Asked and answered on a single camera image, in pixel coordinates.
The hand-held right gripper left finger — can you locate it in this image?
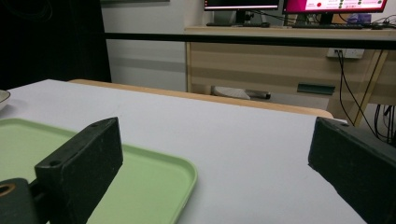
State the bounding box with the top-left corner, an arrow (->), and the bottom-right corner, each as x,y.
34,117 -> 124,224

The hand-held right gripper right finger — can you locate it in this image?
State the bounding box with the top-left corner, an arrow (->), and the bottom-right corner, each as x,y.
307,116 -> 396,224

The light green plastic tray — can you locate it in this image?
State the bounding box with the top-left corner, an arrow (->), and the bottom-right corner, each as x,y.
0,118 -> 199,224

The wooden desk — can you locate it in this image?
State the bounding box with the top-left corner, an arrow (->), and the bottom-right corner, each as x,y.
184,25 -> 396,125

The black curtain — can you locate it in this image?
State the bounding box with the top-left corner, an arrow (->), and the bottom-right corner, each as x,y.
0,0 -> 112,91

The white and grey device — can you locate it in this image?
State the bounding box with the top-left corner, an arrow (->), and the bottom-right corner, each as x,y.
211,86 -> 271,101

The black keyboard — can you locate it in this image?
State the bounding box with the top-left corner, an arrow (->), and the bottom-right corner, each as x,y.
291,23 -> 364,31
205,21 -> 271,28

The black monitor with pink screen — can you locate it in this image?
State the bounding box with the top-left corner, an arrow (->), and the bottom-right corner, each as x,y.
282,0 -> 389,25

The black horizontal bar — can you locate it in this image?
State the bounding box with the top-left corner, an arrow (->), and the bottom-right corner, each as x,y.
104,32 -> 396,50

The black monitor with dark screen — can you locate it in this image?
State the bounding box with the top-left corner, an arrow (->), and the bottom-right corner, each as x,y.
204,0 -> 280,26

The bundle of black cables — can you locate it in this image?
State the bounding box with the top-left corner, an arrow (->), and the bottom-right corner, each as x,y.
373,104 -> 396,146

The black cable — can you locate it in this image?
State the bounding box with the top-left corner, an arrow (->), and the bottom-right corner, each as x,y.
336,49 -> 379,138

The dark green desk handle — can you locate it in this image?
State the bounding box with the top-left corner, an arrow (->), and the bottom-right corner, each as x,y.
296,82 -> 336,96

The white wall socket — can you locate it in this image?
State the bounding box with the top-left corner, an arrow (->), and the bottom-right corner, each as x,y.
326,48 -> 365,60

